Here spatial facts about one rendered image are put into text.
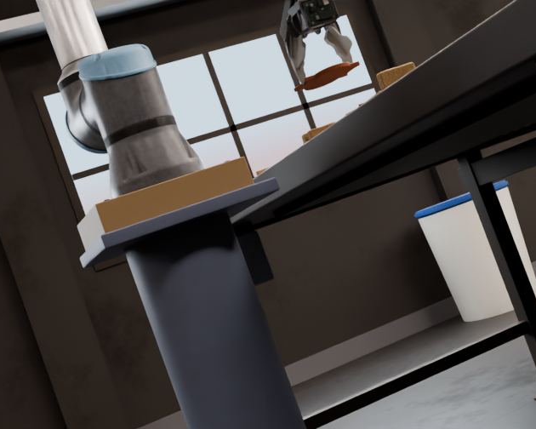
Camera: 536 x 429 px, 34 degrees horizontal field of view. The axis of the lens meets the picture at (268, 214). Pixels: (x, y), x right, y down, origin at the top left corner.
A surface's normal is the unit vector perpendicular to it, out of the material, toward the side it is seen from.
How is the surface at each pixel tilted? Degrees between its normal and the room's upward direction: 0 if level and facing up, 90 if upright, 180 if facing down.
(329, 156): 90
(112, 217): 90
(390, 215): 90
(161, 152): 73
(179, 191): 90
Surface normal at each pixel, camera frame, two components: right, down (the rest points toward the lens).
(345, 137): -0.89, 0.31
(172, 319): -0.48, 0.14
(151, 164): -0.04, -0.33
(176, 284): -0.20, 0.03
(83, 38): 0.37, -0.16
